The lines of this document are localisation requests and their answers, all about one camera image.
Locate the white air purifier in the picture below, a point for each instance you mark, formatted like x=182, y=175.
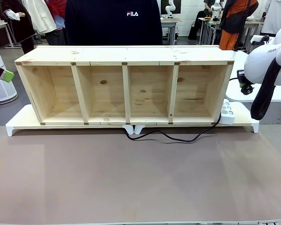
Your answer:
x=0, y=91

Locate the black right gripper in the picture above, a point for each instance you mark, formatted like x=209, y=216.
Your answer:
x=241, y=75

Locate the wood-top background table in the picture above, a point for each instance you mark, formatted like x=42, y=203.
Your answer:
x=169, y=21

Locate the red garment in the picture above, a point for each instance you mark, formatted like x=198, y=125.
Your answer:
x=58, y=7

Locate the grey-legged background table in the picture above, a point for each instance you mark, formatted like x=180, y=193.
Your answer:
x=208, y=25

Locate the mannequin blue shirt dark skirt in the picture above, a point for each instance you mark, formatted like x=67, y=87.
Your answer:
x=56, y=37

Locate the person in dark FILA sweater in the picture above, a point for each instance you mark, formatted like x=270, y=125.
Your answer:
x=112, y=28

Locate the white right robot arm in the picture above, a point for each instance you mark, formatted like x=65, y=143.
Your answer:
x=260, y=63

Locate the white hanging coat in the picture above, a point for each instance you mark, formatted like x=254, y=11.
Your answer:
x=42, y=16

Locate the white t-shirt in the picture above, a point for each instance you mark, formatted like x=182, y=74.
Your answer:
x=275, y=16

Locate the seated person in black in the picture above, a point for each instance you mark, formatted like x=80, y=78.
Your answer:
x=195, y=25

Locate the small white background robot arm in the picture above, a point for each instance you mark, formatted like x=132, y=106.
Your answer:
x=169, y=8
x=215, y=9

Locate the background monitor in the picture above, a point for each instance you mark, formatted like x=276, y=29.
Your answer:
x=178, y=5

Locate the wooden background desk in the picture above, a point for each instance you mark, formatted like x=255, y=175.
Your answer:
x=0, y=27

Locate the wood-top riser white legs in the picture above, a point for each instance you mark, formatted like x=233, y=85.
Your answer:
x=25, y=117
x=243, y=122

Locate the four-compartment pine wood shelf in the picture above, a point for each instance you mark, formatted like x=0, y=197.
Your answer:
x=107, y=55

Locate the white power strip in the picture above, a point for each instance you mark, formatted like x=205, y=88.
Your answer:
x=227, y=117

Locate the mannequin orange and black clothes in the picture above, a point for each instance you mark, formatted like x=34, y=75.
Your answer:
x=229, y=25

